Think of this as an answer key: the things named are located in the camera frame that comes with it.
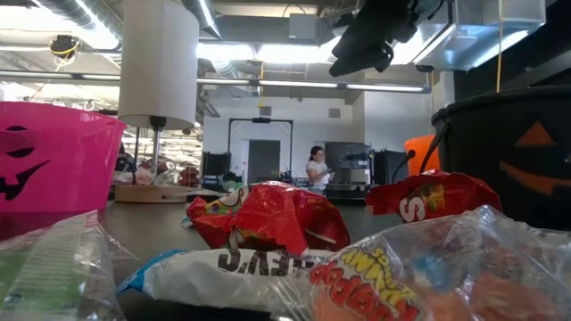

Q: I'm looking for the clear orange gummy packet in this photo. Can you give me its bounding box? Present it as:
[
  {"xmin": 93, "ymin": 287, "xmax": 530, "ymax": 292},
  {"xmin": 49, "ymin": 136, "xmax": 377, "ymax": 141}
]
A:
[{"xmin": 269, "ymin": 204, "xmax": 571, "ymax": 321}]

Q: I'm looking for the dark equipment rack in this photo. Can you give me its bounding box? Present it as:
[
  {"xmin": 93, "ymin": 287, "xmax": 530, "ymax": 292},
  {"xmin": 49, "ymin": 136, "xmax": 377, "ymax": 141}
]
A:
[{"xmin": 324, "ymin": 141, "xmax": 374, "ymax": 200}]

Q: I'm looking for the black pumpkin bucket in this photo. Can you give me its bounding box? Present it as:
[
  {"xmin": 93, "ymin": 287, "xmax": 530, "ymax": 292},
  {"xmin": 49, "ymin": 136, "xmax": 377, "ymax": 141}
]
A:
[{"xmin": 430, "ymin": 84, "xmax": 571, "ymax": 232}]

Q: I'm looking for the black background gantry frame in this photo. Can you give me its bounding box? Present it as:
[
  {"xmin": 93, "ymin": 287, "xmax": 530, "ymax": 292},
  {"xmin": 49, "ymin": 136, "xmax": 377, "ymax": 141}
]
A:
[{"xmin": 227, "ymin": 117, "xmax": 294, "ymax": 179}]

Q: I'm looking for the red Skittles packet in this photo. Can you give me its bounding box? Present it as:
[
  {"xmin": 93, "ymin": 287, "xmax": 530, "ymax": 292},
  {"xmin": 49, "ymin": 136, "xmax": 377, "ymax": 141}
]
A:
[
  {"xmin": 186, "ymin": 180, "xmax": 352, "ymax": 258},
  {"xmin": 364, "ymin": 170, "xmax": 504, "ymax": 224}
]

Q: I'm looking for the silver ventilation duct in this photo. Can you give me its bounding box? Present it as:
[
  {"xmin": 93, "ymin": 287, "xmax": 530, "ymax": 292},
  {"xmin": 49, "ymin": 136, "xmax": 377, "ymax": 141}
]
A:
[{"xmin": 360, "ymin": 0, "xmax": 546, "ymax": 72}]

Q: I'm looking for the orange pumpkin bucket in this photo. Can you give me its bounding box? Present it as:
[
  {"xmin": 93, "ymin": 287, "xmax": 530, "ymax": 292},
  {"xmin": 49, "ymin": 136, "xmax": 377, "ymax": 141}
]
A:
[{"xmin": 391, "ymin": 133, "xmax": 443, "ymax": 184}]

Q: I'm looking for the yellow black cord reel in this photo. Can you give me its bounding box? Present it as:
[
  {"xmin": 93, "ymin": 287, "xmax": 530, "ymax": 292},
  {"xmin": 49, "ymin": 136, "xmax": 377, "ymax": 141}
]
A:
[{"xmin": 48, "ymin": 34, "xmax": 81, "ymax": 72}]

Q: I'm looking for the grey ceiling box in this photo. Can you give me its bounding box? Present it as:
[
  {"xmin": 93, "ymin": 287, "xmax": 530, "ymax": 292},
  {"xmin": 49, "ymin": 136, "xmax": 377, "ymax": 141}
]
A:
[{"xmin": 288, "ymin": 12, "xmax": 320, "ymax": 41}]

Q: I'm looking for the white shade table lamp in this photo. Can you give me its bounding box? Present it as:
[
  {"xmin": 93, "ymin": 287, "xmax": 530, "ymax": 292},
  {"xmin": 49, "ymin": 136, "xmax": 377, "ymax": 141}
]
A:
[{"xmin": 114, "ymin": 0, "xmax": 201, "ymax": 204}]

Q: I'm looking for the clear green gummy packet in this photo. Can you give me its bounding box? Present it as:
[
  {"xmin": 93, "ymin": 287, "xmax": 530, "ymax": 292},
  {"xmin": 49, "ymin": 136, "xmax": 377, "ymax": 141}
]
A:
[{"xmin": 0, "ymin": 210, "xmax": 137, "ymax": 321}]

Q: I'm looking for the person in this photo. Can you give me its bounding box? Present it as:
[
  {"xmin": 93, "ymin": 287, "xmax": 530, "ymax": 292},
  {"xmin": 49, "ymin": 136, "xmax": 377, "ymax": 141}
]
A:
[
  {"xmin": 114, "ymin": 141, "xmax": 135, "ymax": 173},
  {"xmin": 304, "ymin": 144, "xmax": 335, "ymax": 195}
]

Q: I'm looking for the black monitor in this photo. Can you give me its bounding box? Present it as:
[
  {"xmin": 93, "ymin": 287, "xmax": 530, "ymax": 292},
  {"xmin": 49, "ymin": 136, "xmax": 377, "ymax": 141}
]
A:
[{"xmin": 203, "ymin": 152, "xmax": 232, "ymax": 191}]

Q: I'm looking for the pink pumpkin bucket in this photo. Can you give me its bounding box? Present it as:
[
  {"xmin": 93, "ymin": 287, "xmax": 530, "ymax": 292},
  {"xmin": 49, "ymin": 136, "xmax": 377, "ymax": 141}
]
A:
[{"xmin": 0, "ymin": 100, "xmax": 128, "ymax": 214}]

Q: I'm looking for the yellow hanging cord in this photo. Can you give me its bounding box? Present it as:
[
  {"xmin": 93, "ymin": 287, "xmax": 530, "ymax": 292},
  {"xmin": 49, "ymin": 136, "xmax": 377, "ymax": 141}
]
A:
[{"xmin": 495, "ymin": 0, "xmax": 506, "ymax": 94}]

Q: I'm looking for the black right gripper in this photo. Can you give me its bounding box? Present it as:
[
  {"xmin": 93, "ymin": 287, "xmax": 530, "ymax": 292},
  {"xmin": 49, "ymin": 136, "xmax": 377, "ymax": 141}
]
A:
[{"xmin": 328, "ymin": 0, "xmax": 443, "ymax": 78}]

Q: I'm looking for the black cabinet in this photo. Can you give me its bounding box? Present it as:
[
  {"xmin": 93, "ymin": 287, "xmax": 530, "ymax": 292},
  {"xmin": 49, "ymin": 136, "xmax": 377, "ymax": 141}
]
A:
[{"xmin": 373, "ymin": 149, "xmax": 408, "ymax": 200}]

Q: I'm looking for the grey door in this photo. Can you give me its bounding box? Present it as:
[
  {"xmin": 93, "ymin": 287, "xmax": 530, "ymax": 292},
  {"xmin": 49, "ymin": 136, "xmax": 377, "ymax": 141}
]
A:
[{"xmin": 247, "ymin": 139, "xmax": 282, "ymax": 185}]

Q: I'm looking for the clear plastic wrapper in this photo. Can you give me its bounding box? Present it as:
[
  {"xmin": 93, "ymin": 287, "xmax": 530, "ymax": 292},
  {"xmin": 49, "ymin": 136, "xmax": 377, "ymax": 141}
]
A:
[{"xmin": 111, "ymin": 159, "xmax": 176, "ymax": 186}]

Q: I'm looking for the white blue chocolate bar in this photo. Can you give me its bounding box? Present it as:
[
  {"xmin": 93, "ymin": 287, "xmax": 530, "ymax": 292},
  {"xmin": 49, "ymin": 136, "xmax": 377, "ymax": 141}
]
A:
[{"xmin": 116, "ymin": 248, "xmax": 340, "ymax": 318}]

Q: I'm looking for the round silver duct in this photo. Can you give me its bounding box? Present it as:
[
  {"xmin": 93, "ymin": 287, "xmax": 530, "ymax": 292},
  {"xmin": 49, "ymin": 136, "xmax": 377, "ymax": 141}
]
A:
[{"xmin": 195, "ymin": 0, "xmax": 223, "ymax": 40}]

